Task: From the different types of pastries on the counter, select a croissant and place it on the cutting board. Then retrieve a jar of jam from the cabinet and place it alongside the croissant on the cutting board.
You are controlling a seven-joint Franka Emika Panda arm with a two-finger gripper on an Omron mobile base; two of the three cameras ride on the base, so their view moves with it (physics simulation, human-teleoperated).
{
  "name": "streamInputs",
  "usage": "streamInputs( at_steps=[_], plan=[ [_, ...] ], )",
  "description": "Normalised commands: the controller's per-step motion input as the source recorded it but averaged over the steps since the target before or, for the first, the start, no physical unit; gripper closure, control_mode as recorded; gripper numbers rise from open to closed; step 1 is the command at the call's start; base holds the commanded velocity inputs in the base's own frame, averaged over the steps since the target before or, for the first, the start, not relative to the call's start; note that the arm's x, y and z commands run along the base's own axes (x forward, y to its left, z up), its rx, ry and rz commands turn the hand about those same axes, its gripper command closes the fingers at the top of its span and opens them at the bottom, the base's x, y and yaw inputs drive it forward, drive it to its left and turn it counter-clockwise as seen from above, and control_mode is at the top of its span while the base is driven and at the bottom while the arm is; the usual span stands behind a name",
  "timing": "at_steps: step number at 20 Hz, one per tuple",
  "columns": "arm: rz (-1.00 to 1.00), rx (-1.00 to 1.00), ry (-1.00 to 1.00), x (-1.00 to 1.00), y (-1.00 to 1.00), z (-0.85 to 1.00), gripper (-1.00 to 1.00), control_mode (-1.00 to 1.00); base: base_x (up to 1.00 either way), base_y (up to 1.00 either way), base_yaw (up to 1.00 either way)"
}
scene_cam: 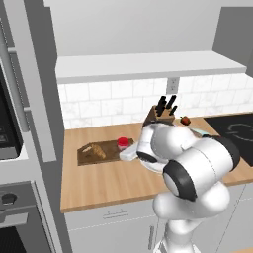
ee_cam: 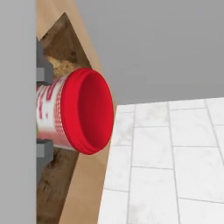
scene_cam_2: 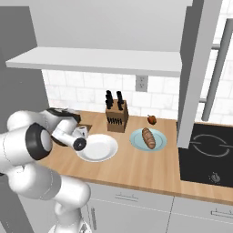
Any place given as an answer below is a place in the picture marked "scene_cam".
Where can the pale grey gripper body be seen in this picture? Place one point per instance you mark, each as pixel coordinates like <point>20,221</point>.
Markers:
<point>128,152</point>

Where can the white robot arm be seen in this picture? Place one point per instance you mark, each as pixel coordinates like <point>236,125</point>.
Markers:
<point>197,164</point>

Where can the dark brown cutting board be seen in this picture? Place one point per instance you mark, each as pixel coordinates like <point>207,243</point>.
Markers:
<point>112,154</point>

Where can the brown croissant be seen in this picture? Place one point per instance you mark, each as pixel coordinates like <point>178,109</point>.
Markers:
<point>95,151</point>

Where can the grey tall cabinet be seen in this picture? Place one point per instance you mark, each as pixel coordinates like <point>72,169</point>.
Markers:
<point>39,99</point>

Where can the white plate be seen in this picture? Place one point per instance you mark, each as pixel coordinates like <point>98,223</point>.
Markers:
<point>150,166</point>

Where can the wooden knife block black knives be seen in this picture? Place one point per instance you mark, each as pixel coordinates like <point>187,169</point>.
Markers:
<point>161,113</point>

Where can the red strawberry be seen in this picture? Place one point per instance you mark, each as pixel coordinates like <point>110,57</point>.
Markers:
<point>185,121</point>

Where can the grey drawer front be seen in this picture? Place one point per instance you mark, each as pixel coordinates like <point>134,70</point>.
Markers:
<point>99,214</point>

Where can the pale teal plate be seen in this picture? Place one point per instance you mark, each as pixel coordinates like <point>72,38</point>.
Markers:
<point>199,131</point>

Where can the grey cupboard door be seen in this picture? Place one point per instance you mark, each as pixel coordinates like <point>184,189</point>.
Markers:
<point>108,238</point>
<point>238,220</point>

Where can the black hob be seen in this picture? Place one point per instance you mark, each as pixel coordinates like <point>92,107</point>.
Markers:
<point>230,131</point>

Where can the black oven knob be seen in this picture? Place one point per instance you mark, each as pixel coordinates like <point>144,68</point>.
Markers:
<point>9,198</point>

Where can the grey oven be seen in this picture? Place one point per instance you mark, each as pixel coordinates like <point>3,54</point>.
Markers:
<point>19,224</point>

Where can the grey range hood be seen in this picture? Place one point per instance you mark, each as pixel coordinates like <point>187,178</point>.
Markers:
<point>235,33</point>

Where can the white wall outlet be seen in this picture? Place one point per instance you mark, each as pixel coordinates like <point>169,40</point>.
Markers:
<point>172,85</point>

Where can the grey wall cabinet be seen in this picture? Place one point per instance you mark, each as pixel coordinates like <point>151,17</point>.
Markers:
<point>145,66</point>

